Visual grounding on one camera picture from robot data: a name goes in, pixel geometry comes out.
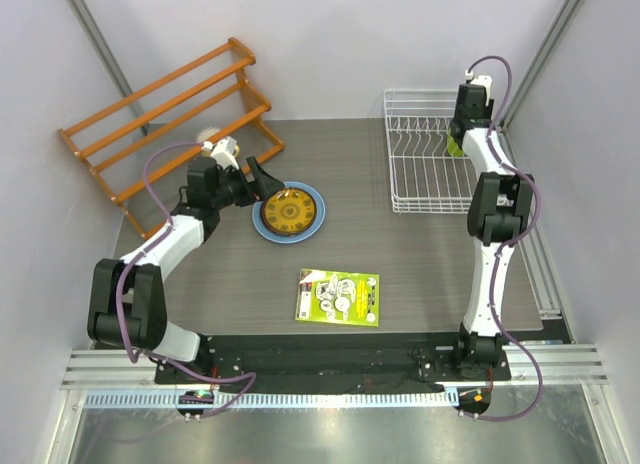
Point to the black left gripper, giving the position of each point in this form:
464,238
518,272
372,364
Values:
264,185

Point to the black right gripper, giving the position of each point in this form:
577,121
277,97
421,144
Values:
486,114

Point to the light blue plate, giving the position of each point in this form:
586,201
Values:
270,236

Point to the brown yellow-rimmed plate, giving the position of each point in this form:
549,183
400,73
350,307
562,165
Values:
289,212

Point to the lime green plate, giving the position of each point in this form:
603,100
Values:
453,148

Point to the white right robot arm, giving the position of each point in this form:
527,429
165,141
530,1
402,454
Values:
498,213

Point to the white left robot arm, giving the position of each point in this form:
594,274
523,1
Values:
127,306

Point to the orange wooden shelf rack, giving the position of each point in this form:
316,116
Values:
254,104

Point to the white cup on shelf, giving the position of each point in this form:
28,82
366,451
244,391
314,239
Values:
207,134

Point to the green illustrated booklet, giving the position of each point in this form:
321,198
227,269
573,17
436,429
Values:
337,297

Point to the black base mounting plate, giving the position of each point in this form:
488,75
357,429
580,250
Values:
338,364

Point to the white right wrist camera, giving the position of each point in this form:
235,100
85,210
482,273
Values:
484,81

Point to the white wire dish rack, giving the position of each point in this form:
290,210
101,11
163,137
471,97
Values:
424,178

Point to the aluminium side rail right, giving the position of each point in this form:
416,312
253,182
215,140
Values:
546,289

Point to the aluminium frame post right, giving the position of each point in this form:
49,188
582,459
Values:
551,40

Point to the aluminium frame post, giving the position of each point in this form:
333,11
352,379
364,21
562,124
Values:
551,40
96,38

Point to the aluminium front rail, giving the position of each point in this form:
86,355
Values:
107,380

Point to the aluminium frame post left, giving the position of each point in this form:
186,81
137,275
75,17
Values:
96,38

